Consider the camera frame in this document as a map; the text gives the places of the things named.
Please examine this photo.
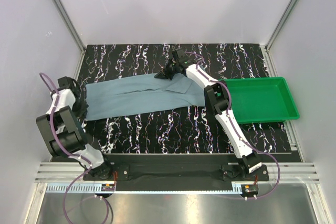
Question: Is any blue-grey t shirt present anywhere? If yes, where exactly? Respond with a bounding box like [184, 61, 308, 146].
[86, 73, 205, 121]

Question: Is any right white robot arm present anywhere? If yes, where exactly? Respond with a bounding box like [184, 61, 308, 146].
[155, 48, 262, 180]

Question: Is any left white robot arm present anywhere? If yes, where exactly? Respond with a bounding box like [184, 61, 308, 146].
[36, 76, 113, 180]

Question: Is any green plastic tray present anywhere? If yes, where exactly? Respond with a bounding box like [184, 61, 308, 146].
[224, 77, 300, 124]

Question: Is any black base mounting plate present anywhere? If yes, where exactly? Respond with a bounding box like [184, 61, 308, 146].
[82, 153, 270, 183]

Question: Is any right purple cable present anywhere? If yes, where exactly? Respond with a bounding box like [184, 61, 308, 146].
[183, 50, 281, 201]

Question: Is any purple cable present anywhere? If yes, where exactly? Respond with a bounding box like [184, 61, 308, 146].
[183, 50, 281, 201]
[39, 72, 114, 223]

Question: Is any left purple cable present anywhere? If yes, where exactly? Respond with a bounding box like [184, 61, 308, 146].
[39, 72, 114, 223]

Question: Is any aluminium cross rail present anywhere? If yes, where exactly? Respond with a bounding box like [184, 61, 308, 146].
[35, 162, 319, 183]

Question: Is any grey slotted cable duct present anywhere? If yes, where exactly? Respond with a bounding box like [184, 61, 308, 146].
[46, 182, 242, 195]

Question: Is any left aluminium frame post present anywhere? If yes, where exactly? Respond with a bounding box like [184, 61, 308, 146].
[36, 0, 86, 51]

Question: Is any aluminium frame post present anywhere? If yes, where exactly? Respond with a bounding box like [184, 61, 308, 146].
[265, 0, 316, 51]
[36, 0, 86, 51]

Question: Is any right aluminium frame post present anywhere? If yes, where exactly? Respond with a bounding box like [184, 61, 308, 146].
[265, 0, 316, 51]

